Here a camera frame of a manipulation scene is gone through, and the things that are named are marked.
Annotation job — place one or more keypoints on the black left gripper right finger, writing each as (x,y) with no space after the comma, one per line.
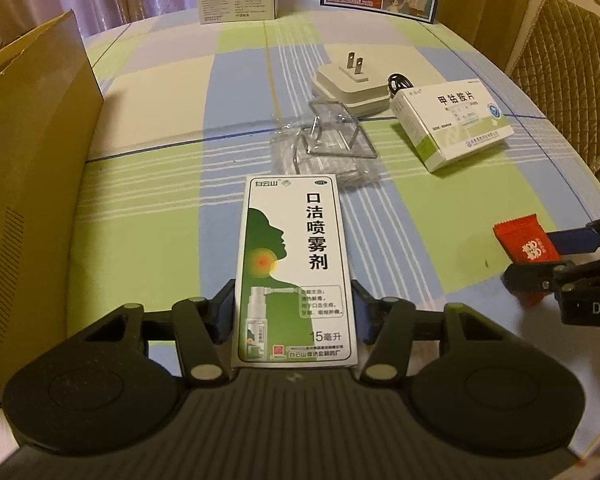
(388,327)

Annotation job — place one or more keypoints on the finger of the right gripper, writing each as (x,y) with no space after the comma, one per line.
(552,276)
(584,240)

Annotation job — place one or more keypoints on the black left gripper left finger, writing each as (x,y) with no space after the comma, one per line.
(191,327)

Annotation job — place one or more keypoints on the red candy packet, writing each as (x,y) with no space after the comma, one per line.
(525,241)

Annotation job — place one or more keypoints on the green white spray medicine box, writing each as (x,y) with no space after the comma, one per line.
(293,296)

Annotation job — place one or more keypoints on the white green tablet box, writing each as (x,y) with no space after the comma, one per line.
(447,122)

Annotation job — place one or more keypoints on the metal rack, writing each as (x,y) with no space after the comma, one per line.
(325,147)

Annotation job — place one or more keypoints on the checkered tablecloth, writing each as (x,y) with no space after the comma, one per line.
(191,111)

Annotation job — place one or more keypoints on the quilted beige chair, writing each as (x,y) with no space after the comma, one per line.
(559,69)

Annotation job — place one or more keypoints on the white power adapter plug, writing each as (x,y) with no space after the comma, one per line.
(358,85)

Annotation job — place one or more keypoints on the brown cardboard box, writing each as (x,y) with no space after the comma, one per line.
(50,103)

